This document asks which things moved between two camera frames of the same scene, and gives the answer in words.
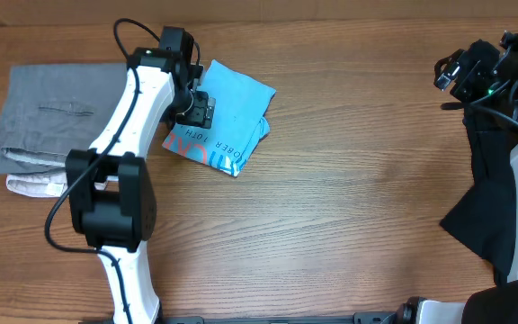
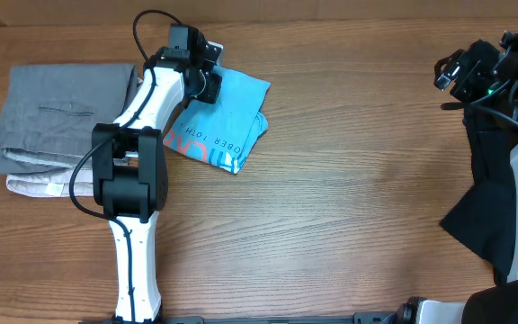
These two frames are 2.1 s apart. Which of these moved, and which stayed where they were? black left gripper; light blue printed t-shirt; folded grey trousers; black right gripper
Moved: black left gripper
Stayed: light blue printed t-shirt; black right gripper; folded grey trousers
